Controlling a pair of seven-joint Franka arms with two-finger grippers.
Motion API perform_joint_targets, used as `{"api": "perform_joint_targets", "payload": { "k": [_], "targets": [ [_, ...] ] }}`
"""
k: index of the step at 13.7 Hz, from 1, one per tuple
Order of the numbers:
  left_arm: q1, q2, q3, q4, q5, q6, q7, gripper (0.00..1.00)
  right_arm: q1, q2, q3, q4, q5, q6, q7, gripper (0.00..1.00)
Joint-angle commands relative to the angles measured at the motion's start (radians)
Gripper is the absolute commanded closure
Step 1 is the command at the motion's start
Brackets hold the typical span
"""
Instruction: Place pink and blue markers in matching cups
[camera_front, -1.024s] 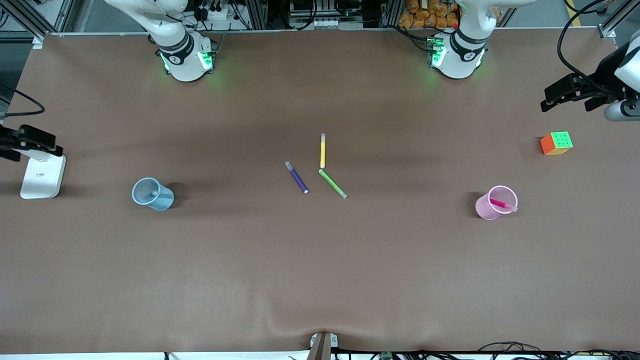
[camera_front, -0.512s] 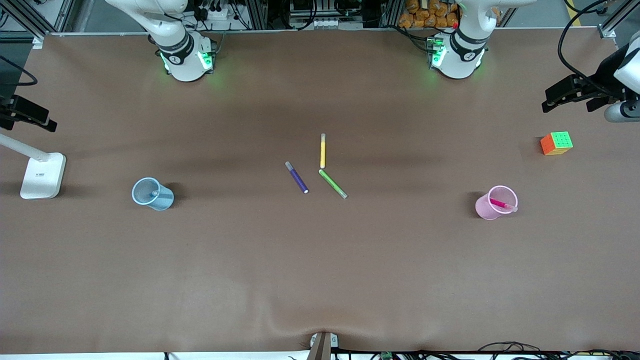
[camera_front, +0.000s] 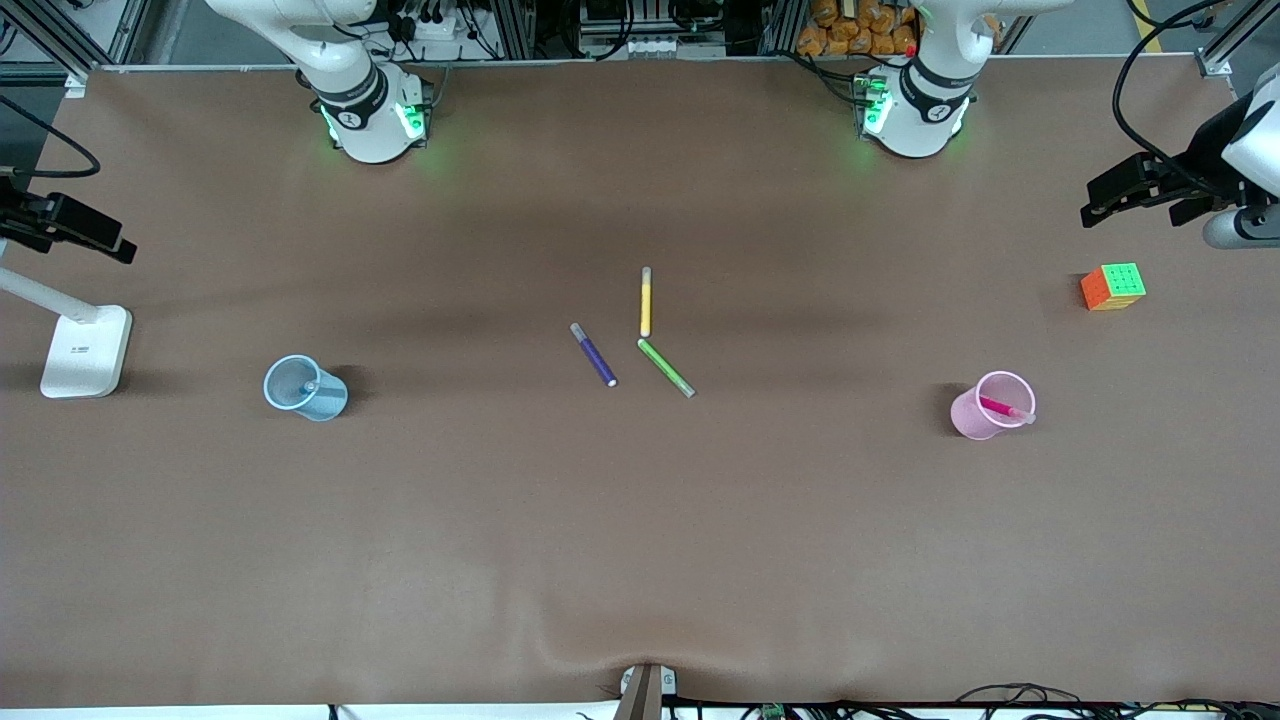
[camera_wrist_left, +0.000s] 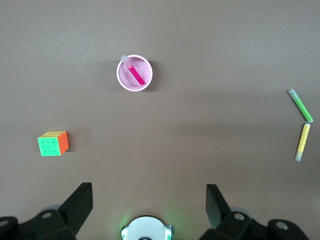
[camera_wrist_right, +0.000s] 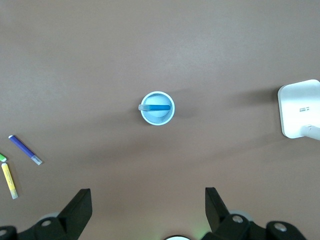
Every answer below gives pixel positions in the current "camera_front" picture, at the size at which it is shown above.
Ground black floor cable bundle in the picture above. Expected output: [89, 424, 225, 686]
[955, 683, 1280, 720]

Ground white terminal block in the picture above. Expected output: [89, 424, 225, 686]
[622, 36, 729, 59]

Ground brown table mat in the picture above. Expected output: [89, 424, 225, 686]
[0, 55, 1280, 711]

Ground purple marker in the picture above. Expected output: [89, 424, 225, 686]
[570, 322, 618, 388]

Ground colourful puzzle cube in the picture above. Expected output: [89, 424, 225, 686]
[1080, 262, 1148, 312]

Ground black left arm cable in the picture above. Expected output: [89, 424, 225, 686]
[1112, 0, 1226, 191]

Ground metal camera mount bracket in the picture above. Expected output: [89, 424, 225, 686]
[612, 662, 679, 720]

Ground pink mesh cup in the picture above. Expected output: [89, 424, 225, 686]
[950, 370, 1037, 441]

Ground green marker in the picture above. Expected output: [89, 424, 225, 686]
[637, 338, 696, 399]

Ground orange snack bags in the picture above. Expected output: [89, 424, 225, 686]
[797, 0, 919, 57]

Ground white power strip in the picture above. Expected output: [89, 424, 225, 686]
[395, 8, 473, 43]

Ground light blue mesh cup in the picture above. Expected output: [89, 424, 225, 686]
[263, 355, 349, 423]

